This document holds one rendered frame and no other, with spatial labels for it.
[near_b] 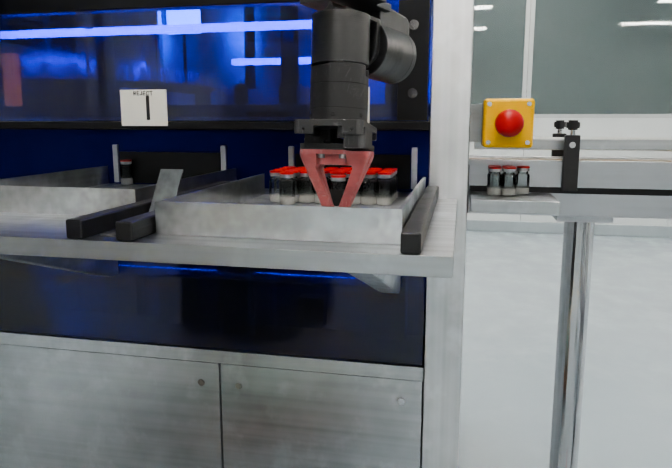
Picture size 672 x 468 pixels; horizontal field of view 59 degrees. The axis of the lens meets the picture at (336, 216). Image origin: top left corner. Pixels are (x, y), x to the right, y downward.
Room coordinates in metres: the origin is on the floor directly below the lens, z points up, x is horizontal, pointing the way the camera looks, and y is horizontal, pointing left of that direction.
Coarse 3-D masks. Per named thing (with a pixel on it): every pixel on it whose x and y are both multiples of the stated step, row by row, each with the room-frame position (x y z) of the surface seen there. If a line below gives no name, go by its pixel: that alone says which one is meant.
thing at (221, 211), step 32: (192, 192) 0.70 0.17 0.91; (224, 192) 0.79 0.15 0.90; (256, 192) 0.91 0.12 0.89; (416, 192) 0.73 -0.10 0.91; (160, 224) 0.62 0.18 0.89; (192, 224) 0.61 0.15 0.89; (224, 224) 0.60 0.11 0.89; (256, 224) 0.59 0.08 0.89; (288, 224) 0.59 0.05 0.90; (320, 224) 0.58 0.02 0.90; (352, 224) 0.57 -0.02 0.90; (384, 224) 0.57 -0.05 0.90
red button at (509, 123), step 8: (504, 112) 0.86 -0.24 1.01; (512, 112) 0.86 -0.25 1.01; (496, 120) 0.86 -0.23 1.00; (504, 120) 0.86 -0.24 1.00; (512, 120) 0.85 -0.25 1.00; (520, 120) 0.85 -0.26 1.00; (496, 128) 0.87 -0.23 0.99; (504, 128) 0.86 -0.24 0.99; (512, 128) 0.85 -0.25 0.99; (520, 128) 0.85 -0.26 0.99; (504, 136) 0.86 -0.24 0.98; (512, 136) 0.86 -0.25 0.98
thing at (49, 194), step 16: (32, 176) 0.92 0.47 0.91; (48, 176) 0.95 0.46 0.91; (64, 176) 0.99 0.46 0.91; (80, 176) 1.03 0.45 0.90; (96, 176) 1.08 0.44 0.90; (208, 176) 0.94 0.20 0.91; (224, 176) 1.01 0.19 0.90; (0, 192) 0.77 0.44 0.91; (16, 192) 0.77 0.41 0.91; (32, 192) 0.76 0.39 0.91; (48, 192) 0.76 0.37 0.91; (64, 192) 0.75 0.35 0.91; (80, 192) 0.75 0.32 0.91; (96, 192) 0.74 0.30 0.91; (112, 192) 0.74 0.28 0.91; (128, 192) 0.73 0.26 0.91; (144, 192) 0.75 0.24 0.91; (0, 208) 0.77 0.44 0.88; (16, 208) 0.77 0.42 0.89; (32, 208) 0.76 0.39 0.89; (48, 208) 0.76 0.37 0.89; (64, 208) 0.75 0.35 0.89; (80, 208) 0.75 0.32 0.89; (96, 208) 0.74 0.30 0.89
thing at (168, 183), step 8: (160, 176) 0.74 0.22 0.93; (168, 176) 0.74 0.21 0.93; (176, 176) 0.73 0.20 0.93; (160, 184) 0.73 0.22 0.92; (168, 184) 0.73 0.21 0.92; (176, 184) 0.73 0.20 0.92; (160, 192) 0.72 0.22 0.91; (168, 192) 0.72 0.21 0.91; (176, 192) 0.72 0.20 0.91; (152, 200) 0.72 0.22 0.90; (152, 208) 0.71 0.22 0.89; (104, 232) 0.62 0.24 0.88; (112, 232) 0.62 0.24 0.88
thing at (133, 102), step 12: (120, 96) 1.02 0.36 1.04; (132, 96) 1.01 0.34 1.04; (144, 96) 1.01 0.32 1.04; (156, 96) 1.01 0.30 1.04; (132, 108) 1.01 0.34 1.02; (144, 108) 1.01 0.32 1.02; (156, 108) 1.01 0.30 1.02; (132, 120) 1.01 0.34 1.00; (144, 120) 1.01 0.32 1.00; (156, 120) 1.01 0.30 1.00
